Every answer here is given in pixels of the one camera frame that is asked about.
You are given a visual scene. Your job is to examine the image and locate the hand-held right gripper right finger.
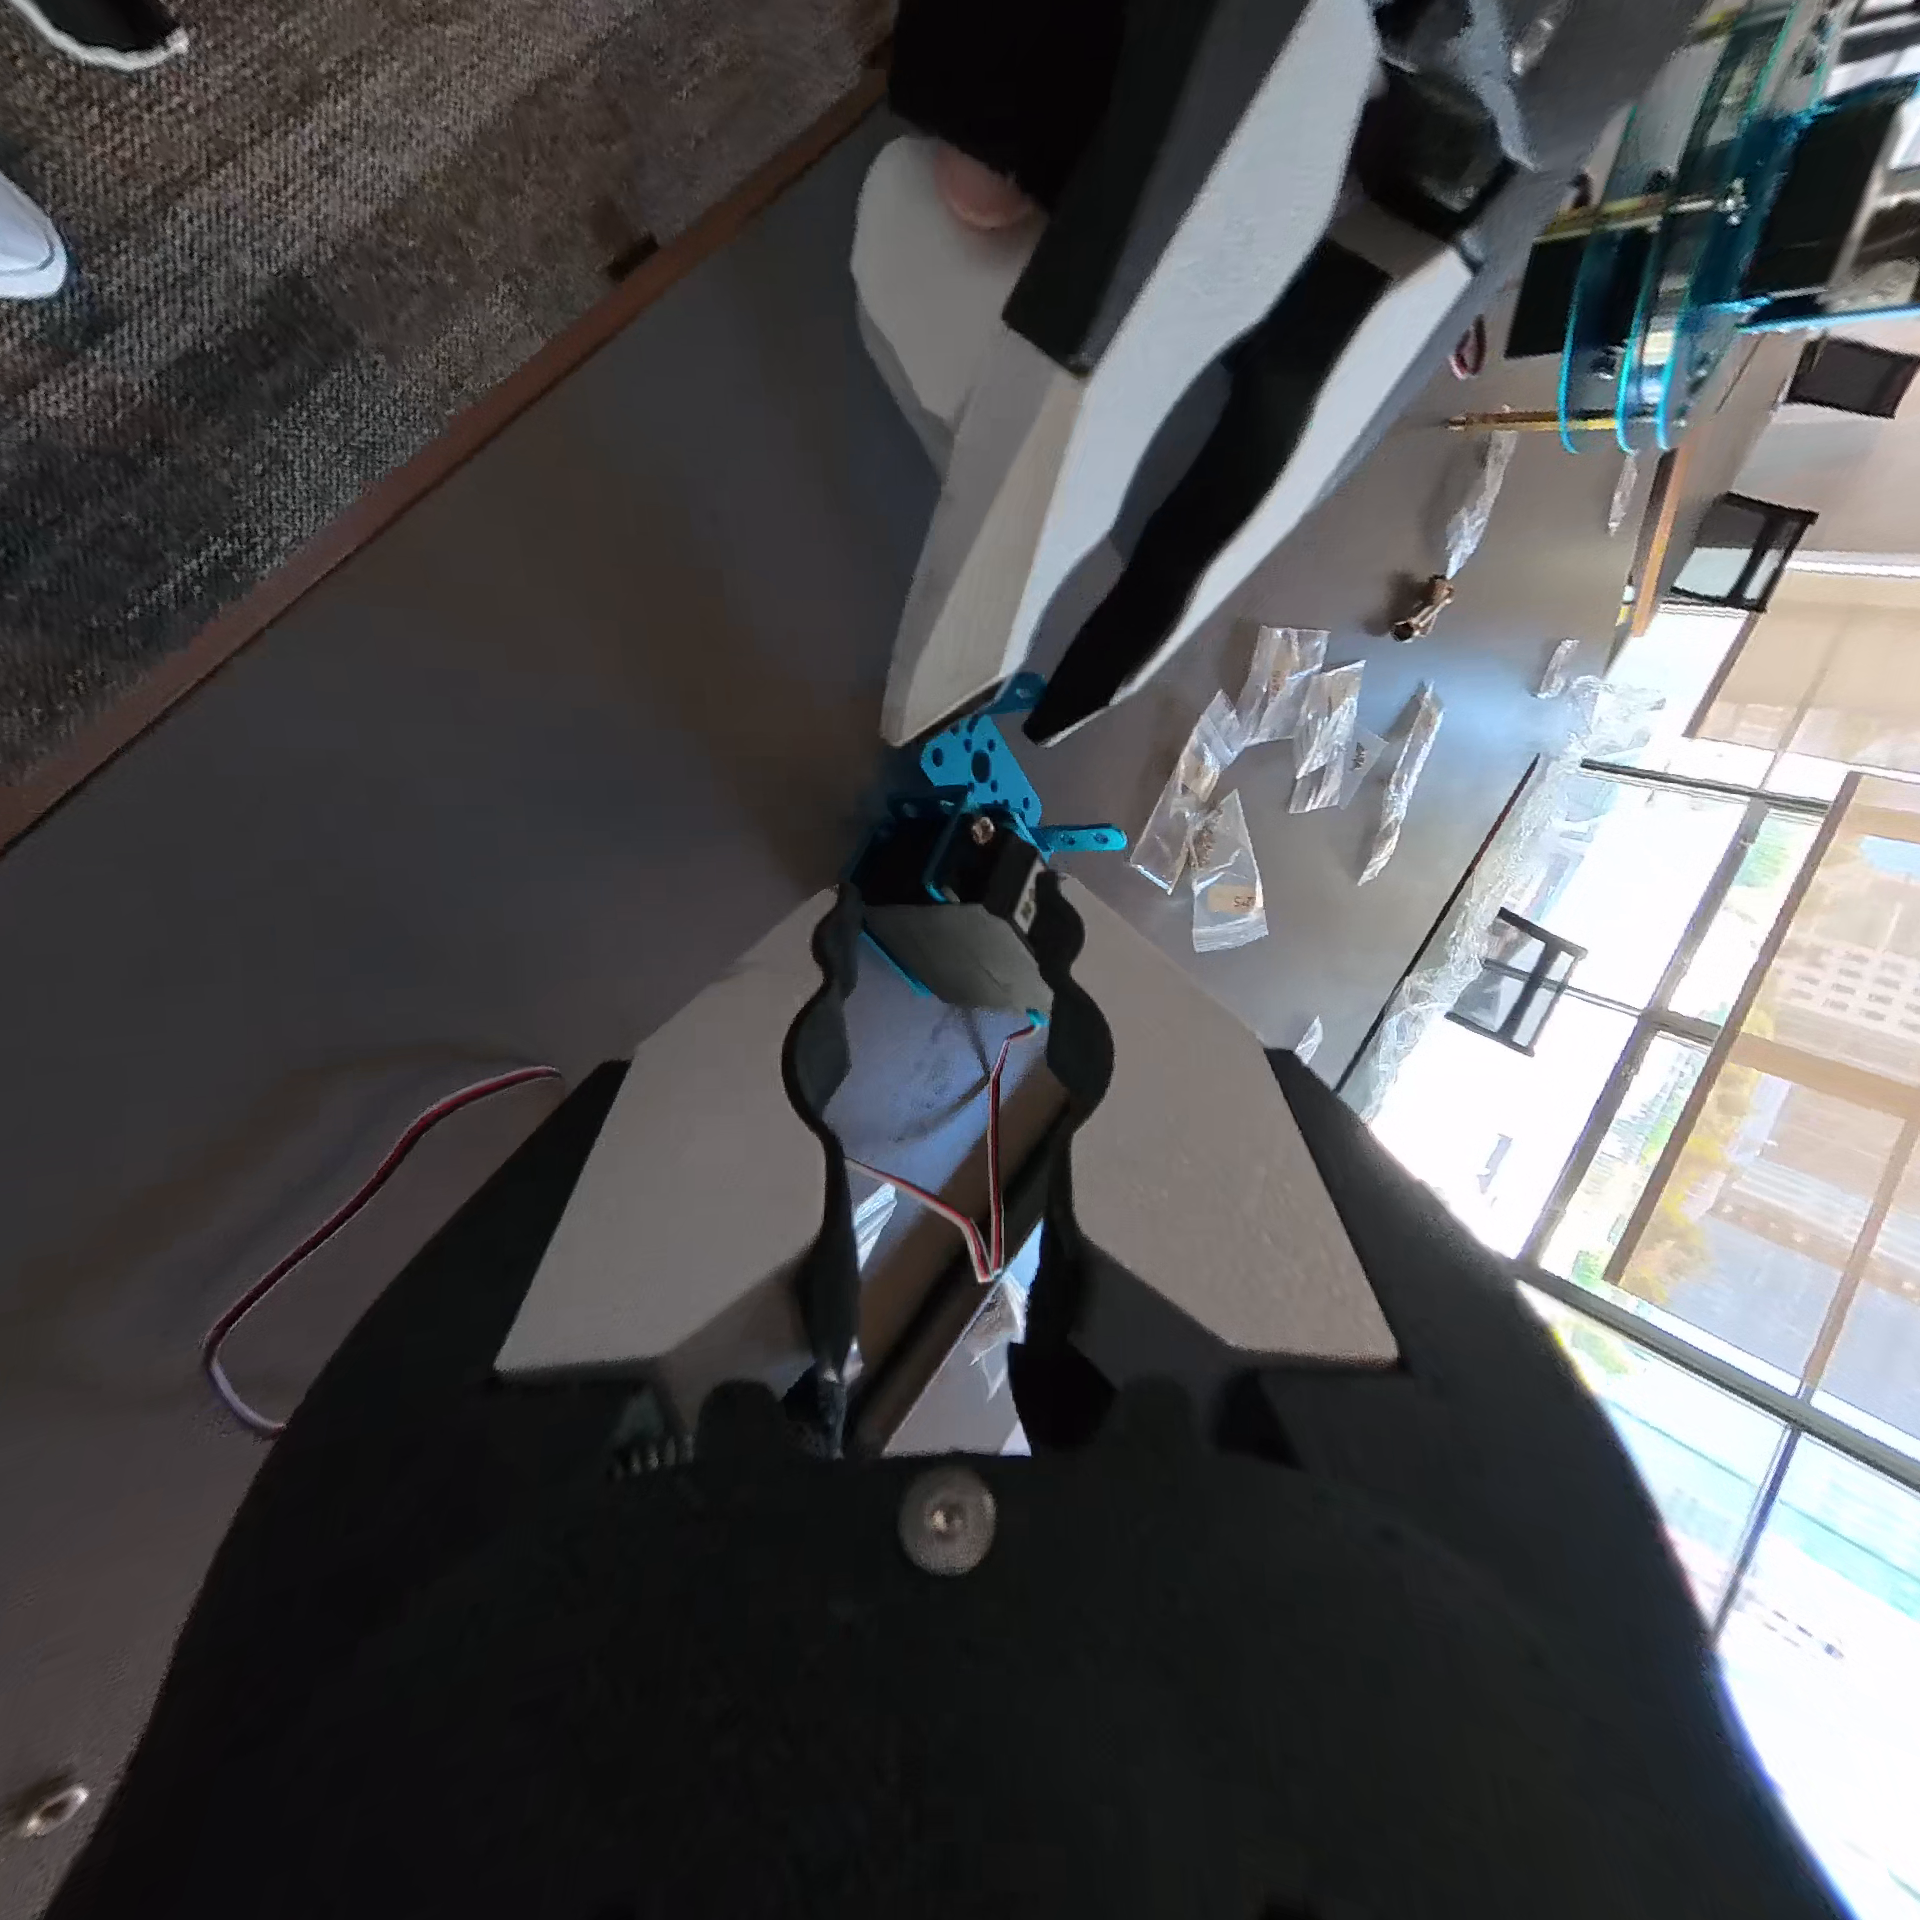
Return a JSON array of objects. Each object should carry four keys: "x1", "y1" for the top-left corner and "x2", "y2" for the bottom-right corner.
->
[{"x1": 1010, "y1": 877, "x2": 1407, "y2": 1453}]

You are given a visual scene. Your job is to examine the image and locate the dark grey desk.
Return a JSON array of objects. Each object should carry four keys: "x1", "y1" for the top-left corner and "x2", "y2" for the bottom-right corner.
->
[{"x1": 0, "y1": 76, "x2": 1653, "y2": 1920}]

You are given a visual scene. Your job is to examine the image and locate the beige roller blind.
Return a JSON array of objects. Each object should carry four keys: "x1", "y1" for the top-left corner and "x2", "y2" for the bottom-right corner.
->
[{"x1": 1690, "y1": 562, "x2": 1920, "y2": 782}]

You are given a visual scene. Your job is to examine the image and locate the red white black servo cable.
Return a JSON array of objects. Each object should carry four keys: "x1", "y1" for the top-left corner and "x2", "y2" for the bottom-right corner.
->
[{"x1": 202, "y1": 1015, "x2": 1052, "y2": 1441}]

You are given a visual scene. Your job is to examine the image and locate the scattered clear screw bags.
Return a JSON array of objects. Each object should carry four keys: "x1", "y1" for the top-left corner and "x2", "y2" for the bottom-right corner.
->
[{"x1": 1132, "y1": 427, "x2": 1669, "y2": 1081}]

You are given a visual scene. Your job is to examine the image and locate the black chair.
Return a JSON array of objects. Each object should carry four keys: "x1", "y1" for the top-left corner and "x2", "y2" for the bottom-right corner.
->
[
  {"x1": 1666, "y1": 493, "x2": 1815, "y2": 612},
  {"x1": 1447, "y1": 907, "x2": 1589, "y2": 1059},
  {"x1": 1785, "y1": 337, "x2": 1920, "y2": 421}
]

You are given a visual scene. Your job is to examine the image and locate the person's black shoe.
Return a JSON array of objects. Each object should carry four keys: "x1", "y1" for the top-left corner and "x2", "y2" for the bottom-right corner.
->
[{"x1": 29, "y1": 0, "x2": 191, "y2": 72}]

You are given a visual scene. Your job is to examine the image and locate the person's white shoe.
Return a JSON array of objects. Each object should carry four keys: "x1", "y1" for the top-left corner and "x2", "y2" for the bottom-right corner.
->
[{"x1": 0, "y1": 166, "x2": 71, "y2": 300}]

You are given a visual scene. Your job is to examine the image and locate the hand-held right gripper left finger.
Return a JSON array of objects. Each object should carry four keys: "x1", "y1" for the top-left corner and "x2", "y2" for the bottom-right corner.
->
[{"x1": 492, "y1": 886, "x2": 868, "y2": 1453}]

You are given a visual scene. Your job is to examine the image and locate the large glass window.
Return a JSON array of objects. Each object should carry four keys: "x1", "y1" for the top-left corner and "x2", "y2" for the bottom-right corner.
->
[{"x1": 1350, "y1": 601, "x2": 1920, "y2": 1920}]

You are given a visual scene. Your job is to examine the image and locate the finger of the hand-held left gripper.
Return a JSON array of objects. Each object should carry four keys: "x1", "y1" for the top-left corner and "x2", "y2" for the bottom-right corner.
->
[
  {"x1": 1031, "y1": 246, "x2": 1523, "y2": 747},
  {"x1": 878, "y1": 22, "x2": 1389, "y2": 750}
]

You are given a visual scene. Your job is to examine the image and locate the person's left hand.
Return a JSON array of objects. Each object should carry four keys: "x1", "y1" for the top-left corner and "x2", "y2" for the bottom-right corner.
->
[{"x1": 931, "y1": 147, "x2": 1044, "y2": 233}]

